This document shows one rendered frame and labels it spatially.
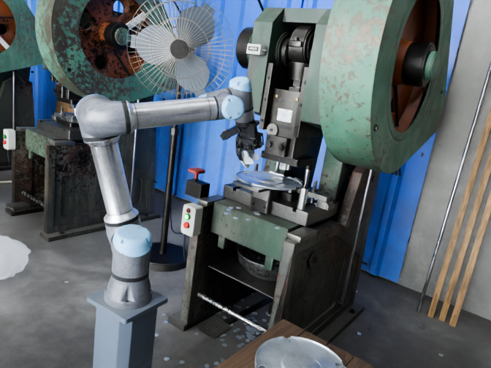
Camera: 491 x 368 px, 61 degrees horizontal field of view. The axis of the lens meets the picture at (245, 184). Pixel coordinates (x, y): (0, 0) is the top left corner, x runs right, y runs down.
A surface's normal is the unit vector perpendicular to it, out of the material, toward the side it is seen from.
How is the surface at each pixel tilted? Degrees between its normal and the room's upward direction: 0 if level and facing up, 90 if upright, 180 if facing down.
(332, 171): 90
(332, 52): 95
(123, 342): 90
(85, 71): 90
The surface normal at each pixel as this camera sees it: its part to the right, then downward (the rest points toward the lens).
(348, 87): -0.61, 0.38
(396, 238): -0.59, 0.11
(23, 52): 0.82, 0.25
